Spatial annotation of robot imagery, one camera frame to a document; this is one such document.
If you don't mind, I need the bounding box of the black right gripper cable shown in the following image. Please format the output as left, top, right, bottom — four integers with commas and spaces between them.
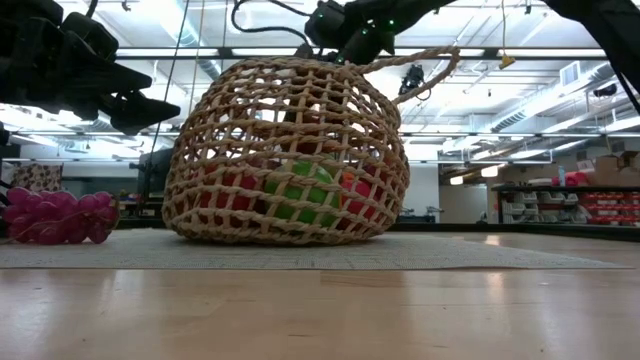
230, 0, 314, 49

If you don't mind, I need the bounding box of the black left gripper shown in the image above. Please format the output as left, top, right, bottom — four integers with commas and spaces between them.
0, 0, 181, 132

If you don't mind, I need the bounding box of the green apple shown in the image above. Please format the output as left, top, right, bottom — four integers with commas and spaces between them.
262, 160, 344, 229

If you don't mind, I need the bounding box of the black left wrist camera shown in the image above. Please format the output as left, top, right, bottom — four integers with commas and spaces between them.
59, 7, 117, 51

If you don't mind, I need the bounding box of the black linear ceiling light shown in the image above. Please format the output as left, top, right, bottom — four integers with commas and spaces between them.
114, 46, 640, 61

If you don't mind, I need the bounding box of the black background monitor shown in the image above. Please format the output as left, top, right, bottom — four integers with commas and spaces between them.
137, 147, 177, 204

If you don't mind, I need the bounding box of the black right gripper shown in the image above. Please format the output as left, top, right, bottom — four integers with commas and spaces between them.
329, 19, 399, 66

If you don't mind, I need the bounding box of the brown cardboard box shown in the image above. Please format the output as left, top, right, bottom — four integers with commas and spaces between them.
592, 149, 640, 187

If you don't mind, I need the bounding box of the woven straw basket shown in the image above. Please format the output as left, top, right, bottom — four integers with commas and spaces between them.
162, 45, 462, 246

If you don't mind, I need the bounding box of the purple grape bunch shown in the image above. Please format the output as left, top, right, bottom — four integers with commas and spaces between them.
0, 186, 121, 246

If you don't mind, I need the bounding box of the shelf with red bins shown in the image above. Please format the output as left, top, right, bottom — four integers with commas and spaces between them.
492, 185, 640, 236

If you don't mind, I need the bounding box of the black overhead camera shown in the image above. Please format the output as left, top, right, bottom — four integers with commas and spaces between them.
398, 63, 432, 102

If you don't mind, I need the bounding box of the red tomato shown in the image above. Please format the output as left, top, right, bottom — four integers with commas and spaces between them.
199, 167, 274, 214

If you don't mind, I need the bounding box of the grey woven placemat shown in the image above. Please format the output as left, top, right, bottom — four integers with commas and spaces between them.
0, 228, 634, 271

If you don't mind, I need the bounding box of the floral patterned box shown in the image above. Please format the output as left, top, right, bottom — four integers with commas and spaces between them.
10, 163, 62, 194

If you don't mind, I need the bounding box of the red plastic bag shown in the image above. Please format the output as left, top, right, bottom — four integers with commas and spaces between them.
551, 170, 592, 188

